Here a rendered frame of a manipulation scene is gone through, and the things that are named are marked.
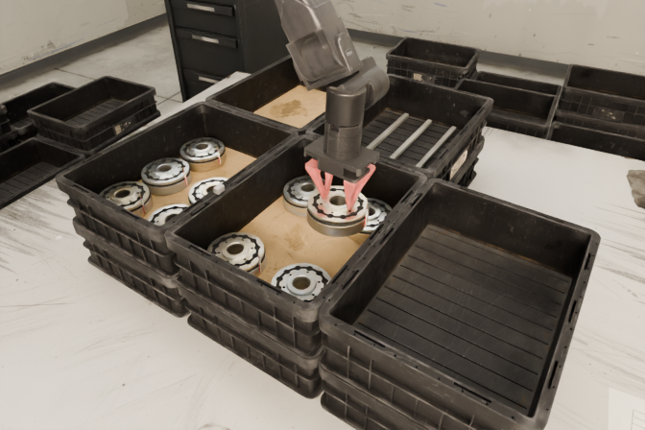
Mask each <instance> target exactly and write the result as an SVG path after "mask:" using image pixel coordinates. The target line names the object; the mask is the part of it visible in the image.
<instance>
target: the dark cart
mask: <svg viewBox="0 0 645 430"><path fill-rule="evenodd" d="M164 3H165V8H166V13H167V18H168V24H169V29H170V35H171V39H172V45H173V50H174V56H175V61H176V67H177V71H178V77H179V87H180V92H181V98H182V102H183V103H184V102H186V101H187V100H189V99H191V98H192V97H194V96H196V95H198V94H199V93H201V92H203V91H204V90H206V89H208V88H209V87H211V86H212V85H214V84H216V83H218V82H219V81H221V80H223V79H225V78H226V77H228V76H230V75H231V74H233V73H235V72H236V71H239V72H244V73H248V74H253V73H255V72H257V71H259V70H261V69H263V68H265V67H266V66H268V65H270V64H272V63H274V62H276V61H278V60H281V59H283V58H285V57H287V56H289V55H290V53H289V51H288V49H287V47H286V44H288V43H290V42H289V40H288V38H287V36H286V35H285V33H284V30H283V28H282V26H281V19H280V16H279V13H278V9H277V6H276V4H275V0H164Z"/></svg>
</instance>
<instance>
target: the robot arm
mask: <svg viewBox="0 0 645 430"><path fill-rule="evenodd" d="M275 4H276V6H277V9H278V13H279V16H280V19H281V26H282V28H283V30H284V33H285V35H286V36H287V38H288V40H289V42H290V43H288V44H286V47H287V49H288V51H289V53H290V55H291V57H292V59H293V65H294V67H295V69H296V72H297V74H298V76H299V79H300V81H304V84H305V86H306V88H307V90H308V91H310V90H312V89H315V88H318V87H320V86H323V85H325V84H327V86H326V102H325V121H324V135H323V136H321V137H320V138H318V139H317V140H315V141H314V142H312V143H311V144H309V145H308V146H306V147H305V148H304V156H308V155H310V156H312V159H311V160H309V161H308V162H307V163H305V169H306V171H307V172H308V174H309V175H310V177H311V179H312V180H313V181H314V182H315V184H316V186H317V188H318V190H319V192H320V194H321V196H322V199H324V197H325V196H327V195H328V194H329V190H330V187H331V182H332V178H333V176H335V177H338V178H340V179H343V180H344V188H345V195H346V207H347V210H350V209H351V208H352V207H353V206H354V205H355V203H356V200H357V198H358V196H359V194H360V192H361V190H362V188H363V187H364V185H365V184H366V183H367V181H368V180H369V178H370V177H371V175H372V174H373V172H374V171H375V166H374V164H375V163H376V162H377V161H378V158H379V153H378V152H377V151H374V150H371V149H368V148H365V147H363V146H361V139H362V129H363V120H364V110H366V109H368V108H370V107H371V106H372V105H374V104H375V103H376V102H377V101H378V100H380V99H381V98H382V97H383V96H384V95H386V93H387V92H388V90H389V87H390V80H389V77H388V75H387V73H386V72H385V70H384V69H383V68H381V67H380V66H378V65H376V62H375V60H374V58H373V57H366V58H365V59H363V60H360V59H359V57H358V54H357V52H356V49H355V47H354V45H353V42H352V40H351V38H350V36H349V34H348V31H347V29H346V26H345V23H344V21H343V19H342V17H338V15H337V13H336V12H335V9H334V7H333V5H332V3H331V1H330V0H275ZM315 32H316V34H317V35H316V34H315ZM327 75H328V76H327ZM323 77H324V78H323ZM337 80H338V81H337ZM372 164H373V165H372ZM321 171H324V172H325V184H324V186H323V181H322V178H321V175H320V172H321Z"/></svg>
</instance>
